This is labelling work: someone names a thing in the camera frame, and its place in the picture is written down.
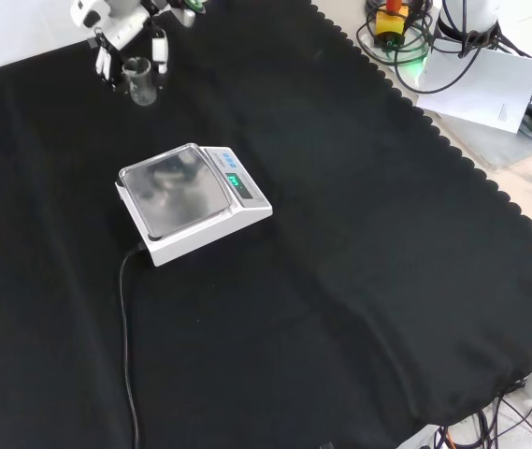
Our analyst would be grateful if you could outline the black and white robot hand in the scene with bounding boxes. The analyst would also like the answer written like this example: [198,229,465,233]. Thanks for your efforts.
[69,0,211,91]

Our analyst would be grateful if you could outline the small clear glass beaker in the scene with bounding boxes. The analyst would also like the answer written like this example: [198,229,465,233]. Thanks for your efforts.
[122,56,160,108]

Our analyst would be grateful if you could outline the white electronic balance steel pan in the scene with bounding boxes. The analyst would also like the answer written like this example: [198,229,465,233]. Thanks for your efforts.
[115,141,274,268]

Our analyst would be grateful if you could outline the yellow emergency stop button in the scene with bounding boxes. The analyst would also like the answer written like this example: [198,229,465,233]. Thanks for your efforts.
[374,0,410,51]

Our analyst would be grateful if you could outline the black bench cloth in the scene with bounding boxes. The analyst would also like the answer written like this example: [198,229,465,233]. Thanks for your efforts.
[0,0,532,449]

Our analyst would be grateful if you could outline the white paper sheet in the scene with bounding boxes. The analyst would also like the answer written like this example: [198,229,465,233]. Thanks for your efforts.
[416,48,532,136]

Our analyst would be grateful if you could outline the grey metal plate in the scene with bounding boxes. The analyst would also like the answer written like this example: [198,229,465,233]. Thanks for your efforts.
[426,109,532,170]

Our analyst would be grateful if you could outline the black cable loop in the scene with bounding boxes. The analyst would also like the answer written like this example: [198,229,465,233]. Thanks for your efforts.
[355,7,437,95]

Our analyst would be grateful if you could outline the black balance power cable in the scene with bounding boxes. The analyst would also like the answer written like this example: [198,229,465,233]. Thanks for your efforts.
[118,242,146,449]

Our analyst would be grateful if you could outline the black cable bundle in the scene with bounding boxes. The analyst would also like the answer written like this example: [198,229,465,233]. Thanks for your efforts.
[433,17,532,61]

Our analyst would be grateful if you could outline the black floor cables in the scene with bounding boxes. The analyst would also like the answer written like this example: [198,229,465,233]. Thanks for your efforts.
[433,379,532,449]

